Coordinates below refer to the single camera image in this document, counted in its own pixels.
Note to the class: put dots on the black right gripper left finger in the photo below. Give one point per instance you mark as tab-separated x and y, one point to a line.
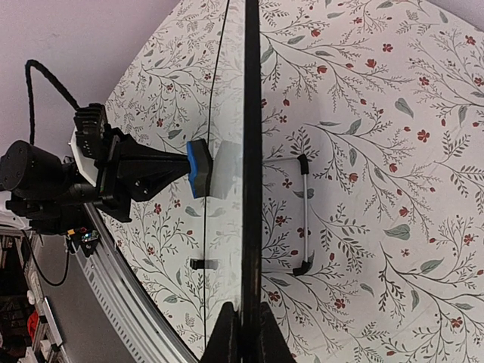
222	345

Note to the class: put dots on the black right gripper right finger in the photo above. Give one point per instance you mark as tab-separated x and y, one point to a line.
272	345

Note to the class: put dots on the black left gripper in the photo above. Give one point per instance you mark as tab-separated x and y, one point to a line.
123	169

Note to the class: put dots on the blue whiteboard eraser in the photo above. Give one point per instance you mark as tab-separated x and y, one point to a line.
201	168

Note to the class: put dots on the white whiteboard black frame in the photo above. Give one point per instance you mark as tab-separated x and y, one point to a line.
233	222

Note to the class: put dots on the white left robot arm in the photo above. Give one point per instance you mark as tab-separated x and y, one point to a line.
50	193

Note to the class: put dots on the metal whiteboard stand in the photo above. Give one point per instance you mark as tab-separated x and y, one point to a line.
307	260

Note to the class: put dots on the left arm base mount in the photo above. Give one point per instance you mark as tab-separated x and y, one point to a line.
82	239

